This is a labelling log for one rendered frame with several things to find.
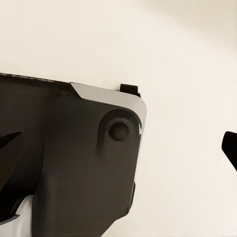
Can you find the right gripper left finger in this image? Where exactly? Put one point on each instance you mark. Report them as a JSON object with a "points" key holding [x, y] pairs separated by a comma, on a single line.
{"points": [[12, 147]]}

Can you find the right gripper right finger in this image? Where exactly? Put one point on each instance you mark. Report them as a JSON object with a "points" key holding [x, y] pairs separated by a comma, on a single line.
{"points": [[229, 147]]}

